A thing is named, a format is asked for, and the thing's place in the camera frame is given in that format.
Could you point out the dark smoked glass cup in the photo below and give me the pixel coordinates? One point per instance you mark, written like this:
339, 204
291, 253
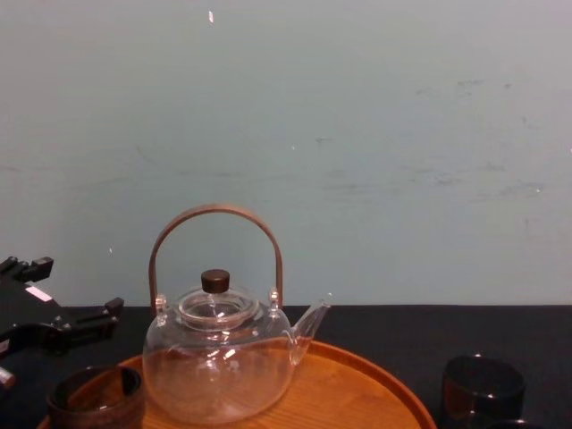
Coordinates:
96, 402
482, 389

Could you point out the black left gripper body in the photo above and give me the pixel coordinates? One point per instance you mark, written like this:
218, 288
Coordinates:
22, 313

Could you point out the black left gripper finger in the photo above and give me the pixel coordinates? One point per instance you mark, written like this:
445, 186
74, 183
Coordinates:
35, 267
85, 326

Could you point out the glass lid with wooden knob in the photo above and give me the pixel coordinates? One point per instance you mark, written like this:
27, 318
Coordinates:
215, 280

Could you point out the black table cloth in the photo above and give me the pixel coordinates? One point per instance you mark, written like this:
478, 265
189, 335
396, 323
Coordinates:
402, 333

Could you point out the round wooden tray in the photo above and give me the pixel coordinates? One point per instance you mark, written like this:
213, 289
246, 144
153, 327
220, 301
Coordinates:
339, 393

